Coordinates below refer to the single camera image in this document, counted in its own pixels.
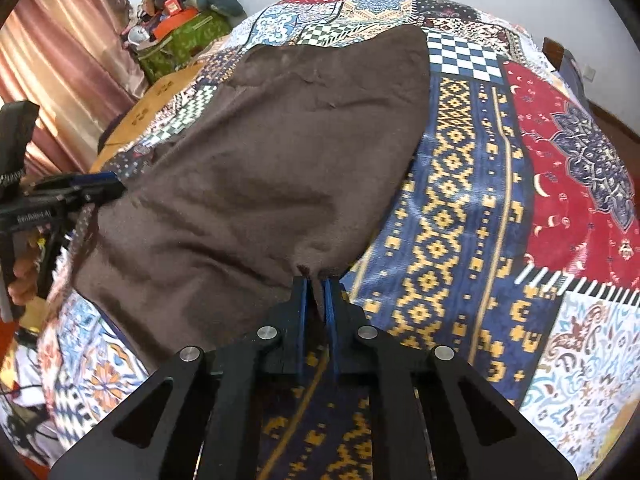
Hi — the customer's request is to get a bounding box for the black cable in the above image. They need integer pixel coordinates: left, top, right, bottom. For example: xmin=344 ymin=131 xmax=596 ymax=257
xmin=0 ymin=384 xmax=57 ymax=462

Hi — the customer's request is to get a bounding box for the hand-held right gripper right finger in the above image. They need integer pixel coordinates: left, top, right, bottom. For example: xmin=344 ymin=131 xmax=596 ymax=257
xmin=322 ymin=278 xmax=579 ymax=480

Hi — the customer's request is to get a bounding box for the pink striped curtain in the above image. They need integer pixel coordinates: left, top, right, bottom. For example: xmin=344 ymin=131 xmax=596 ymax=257
xmin=0 ymin=0 xmax=147 ymax=178

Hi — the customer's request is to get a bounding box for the brown shirt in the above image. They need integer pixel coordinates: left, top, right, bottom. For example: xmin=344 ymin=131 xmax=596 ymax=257
xmin=74 ymin=22 xmax=434 ymax=372

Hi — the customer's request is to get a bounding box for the patchwork printed blanket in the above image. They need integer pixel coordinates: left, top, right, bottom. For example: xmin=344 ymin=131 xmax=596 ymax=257
xmin=36 ymin=0 xmax=640 ymax=480

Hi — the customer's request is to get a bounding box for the wooden lap table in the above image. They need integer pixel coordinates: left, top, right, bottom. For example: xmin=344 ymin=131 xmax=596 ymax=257
xmin=89 ymin=57 xmax=207 ymax=172

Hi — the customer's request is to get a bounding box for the green patterned storage bag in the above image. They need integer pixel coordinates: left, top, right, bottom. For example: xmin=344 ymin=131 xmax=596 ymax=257
xmin=136 ymin=10 xmax=234 ymax=87

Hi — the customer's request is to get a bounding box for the blue grey backpack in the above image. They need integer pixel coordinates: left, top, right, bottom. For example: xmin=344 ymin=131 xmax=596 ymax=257
xmin=542 ymin=37 xmax=592 ymax=107

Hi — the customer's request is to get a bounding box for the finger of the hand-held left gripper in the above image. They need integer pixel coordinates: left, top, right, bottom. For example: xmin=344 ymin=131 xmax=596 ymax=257
xmin=47 ymin=182 xmax=127 ymax=212
xmin=31 ymin=172 xmax=120 ymax=192

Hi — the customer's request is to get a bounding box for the person's left hand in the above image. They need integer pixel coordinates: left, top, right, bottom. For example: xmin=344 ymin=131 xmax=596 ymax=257
xmin=10 ymin=254 xmax=45 ymax=308

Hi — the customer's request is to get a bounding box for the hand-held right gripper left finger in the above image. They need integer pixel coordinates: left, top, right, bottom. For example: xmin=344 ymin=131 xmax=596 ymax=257
xmin=50 ymin=276 xmax=321 ymax=480

